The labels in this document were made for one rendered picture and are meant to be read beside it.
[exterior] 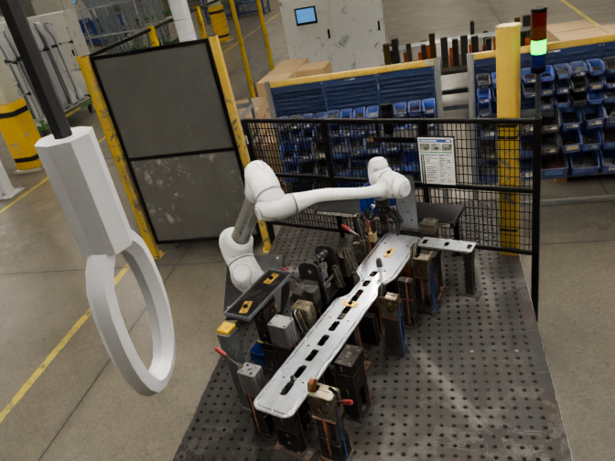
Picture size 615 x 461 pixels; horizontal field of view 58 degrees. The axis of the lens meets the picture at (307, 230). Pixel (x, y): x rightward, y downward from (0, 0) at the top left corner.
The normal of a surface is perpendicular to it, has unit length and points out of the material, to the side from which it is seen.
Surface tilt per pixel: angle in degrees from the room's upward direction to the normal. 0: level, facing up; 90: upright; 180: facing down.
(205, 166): 89
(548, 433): 0
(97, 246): 90
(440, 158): 90
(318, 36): 90
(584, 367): 0
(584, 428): 0
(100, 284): 61
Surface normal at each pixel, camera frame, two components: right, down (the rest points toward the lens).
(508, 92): -0.43, 0.48
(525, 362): -0.18, -0.87
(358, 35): -0.18, 0.50
